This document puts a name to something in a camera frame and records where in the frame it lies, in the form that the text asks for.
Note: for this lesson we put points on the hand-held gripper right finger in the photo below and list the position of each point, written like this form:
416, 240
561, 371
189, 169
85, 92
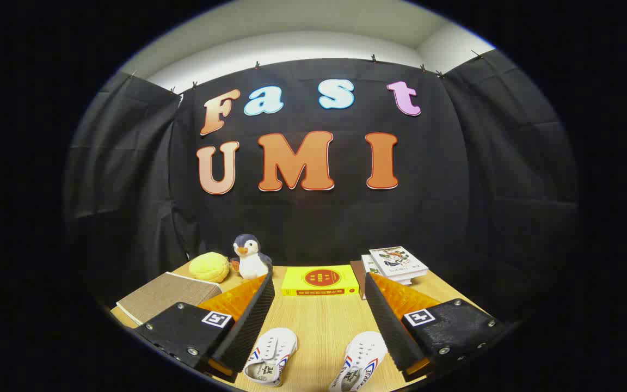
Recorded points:
387, 326

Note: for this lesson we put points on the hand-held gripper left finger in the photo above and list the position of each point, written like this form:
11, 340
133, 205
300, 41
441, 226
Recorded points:
248, 326

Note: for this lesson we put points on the white striped canvas shoe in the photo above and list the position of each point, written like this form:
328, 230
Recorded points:
362, 356
270, 354

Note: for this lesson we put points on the brown woven storage box lid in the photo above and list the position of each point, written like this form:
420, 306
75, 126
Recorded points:
166, 294

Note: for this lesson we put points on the white paperback book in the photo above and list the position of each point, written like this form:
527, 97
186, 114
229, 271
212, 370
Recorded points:
370, 267

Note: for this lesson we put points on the penguin plush toy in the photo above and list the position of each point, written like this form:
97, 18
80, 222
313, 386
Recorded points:
251, 261

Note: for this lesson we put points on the white illustrated cover book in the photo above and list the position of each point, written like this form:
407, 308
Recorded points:
398, 261

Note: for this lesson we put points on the yellow round plush bun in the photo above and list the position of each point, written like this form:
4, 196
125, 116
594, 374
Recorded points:
209, 267

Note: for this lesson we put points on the yellow book with red circle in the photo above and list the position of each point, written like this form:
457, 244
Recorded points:
319, 280

